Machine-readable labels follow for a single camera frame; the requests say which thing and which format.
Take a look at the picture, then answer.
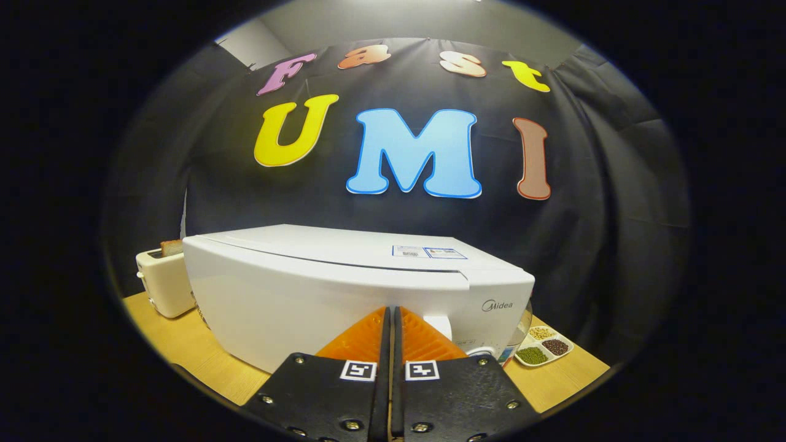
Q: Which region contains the cream toaster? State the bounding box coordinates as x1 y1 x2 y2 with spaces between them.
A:
136 249 197 319

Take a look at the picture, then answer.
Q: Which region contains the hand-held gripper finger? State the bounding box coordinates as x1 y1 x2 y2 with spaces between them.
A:
393 306 541 442
241 306 392 442

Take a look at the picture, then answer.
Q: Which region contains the white microwave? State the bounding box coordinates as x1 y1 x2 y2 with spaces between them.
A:
182 224 536 374

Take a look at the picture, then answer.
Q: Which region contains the white sectioned plate of beans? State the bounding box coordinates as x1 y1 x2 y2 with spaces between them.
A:
515 325 575 368

